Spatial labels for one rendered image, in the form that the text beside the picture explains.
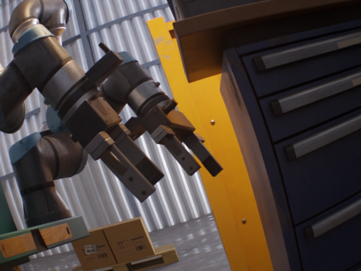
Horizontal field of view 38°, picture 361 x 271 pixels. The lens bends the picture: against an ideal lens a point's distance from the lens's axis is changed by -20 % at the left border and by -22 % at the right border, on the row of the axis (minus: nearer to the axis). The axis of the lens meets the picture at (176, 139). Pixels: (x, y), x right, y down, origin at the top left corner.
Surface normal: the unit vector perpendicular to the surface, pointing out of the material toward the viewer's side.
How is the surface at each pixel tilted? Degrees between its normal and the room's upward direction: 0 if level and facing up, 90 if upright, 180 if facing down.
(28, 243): 90
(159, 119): 82
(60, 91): 100
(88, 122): 97
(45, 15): 125
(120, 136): 97
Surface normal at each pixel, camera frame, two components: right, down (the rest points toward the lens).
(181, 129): 0.61, 0.73
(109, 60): 0.22, -0.18
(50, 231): 0.92, -0.33
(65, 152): 0.76, -0.22
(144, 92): -0.07, -0.35
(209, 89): 0.01, -0.07
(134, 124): -0.39, -0.07
